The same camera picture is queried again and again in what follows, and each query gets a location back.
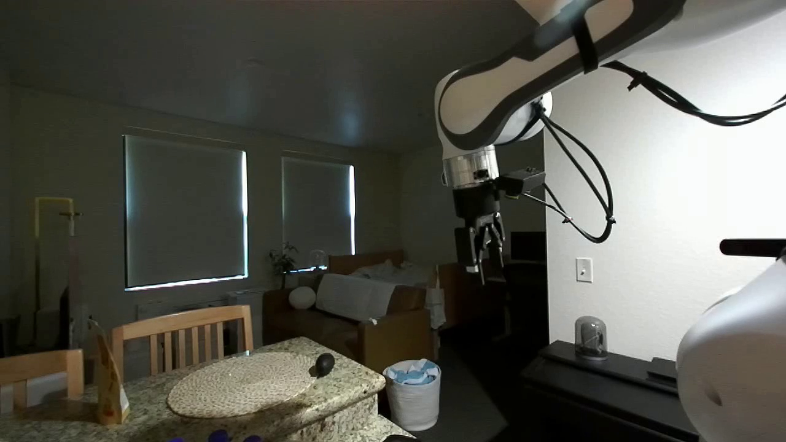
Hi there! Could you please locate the round woven placemat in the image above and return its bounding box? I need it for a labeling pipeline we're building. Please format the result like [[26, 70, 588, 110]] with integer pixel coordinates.
[[167, 350, 317, 416]]

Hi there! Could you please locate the brown sofa with cushions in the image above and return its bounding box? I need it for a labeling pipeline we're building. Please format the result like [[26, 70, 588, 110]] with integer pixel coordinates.
[[263, 251, 441, 371]]

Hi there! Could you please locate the white trash bin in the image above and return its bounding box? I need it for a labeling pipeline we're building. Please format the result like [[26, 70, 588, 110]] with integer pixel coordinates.
[[382, 358, 441, 432]]

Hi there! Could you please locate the small grey jar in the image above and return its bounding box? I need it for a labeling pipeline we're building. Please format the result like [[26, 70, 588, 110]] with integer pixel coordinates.
[[575, 316, 606, 355]]

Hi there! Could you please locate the wooden slatted chair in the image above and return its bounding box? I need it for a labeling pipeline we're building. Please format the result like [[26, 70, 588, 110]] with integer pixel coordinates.
[[109, 304, 253, 380]]

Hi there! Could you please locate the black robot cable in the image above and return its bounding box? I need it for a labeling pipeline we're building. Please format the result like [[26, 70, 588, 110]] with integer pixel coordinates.
[[523, 59, 786, 246]]

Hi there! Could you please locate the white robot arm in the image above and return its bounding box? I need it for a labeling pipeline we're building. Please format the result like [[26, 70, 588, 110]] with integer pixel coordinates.
[[435, 0, 786, 442]]

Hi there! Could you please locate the white wall light switch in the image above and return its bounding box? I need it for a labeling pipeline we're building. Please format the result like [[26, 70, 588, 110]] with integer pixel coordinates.
[[575, 258, 595, 283]]

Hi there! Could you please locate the black counter cabinet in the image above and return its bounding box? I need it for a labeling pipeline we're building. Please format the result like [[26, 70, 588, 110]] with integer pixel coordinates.
[[521, 342, 697, 442]]

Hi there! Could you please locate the left window with blind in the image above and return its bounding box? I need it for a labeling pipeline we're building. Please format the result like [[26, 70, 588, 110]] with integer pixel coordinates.
[[122, 134, 247, 291]]

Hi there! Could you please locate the black oval object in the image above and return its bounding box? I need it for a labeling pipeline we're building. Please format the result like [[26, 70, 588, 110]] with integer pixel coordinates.
[[311, 353, 334, 378]]

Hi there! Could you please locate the wooden chair at left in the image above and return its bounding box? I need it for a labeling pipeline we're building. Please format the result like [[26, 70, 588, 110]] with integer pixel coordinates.
[[0, 348, 84, 412]]

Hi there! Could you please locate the brown paper bag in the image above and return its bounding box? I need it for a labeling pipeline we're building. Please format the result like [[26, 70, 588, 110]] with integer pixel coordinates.
[[94, 332, 130, 424]]

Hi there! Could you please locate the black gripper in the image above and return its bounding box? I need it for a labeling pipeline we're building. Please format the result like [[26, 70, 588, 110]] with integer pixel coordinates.
[[452, 177, 523, 280]]

